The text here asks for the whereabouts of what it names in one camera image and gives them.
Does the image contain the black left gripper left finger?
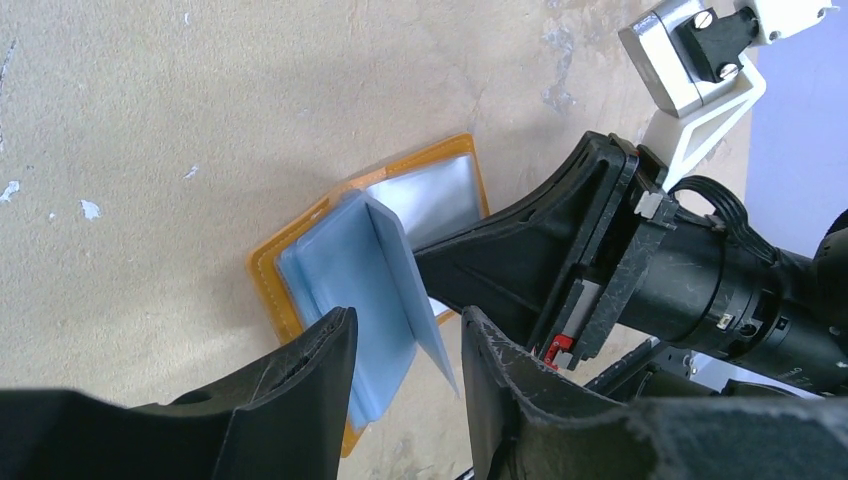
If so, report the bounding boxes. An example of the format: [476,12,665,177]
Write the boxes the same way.
[1,307,358,479]

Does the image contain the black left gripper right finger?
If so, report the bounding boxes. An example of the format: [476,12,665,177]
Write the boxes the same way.
[462,307,847,479]

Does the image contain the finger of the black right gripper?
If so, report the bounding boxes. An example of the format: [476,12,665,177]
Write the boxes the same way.
[414,131,638,349]

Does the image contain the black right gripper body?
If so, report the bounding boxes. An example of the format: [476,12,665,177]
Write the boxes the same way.
[529,142,847,396]

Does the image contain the yellow leather card holder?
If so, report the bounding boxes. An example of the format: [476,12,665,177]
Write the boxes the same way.
[246,133,489,456]

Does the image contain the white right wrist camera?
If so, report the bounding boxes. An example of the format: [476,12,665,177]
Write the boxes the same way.
[618,0,839,190]

